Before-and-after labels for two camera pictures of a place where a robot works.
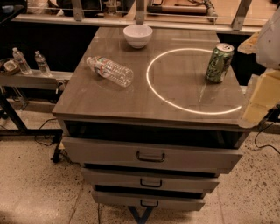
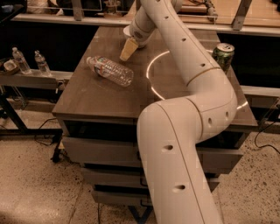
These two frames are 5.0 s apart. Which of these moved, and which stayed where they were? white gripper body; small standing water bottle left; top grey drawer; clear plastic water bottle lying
Moved: white gripper body
Stayed: top grey drawer; clear plastic water bottle lying; small standing water bottle left
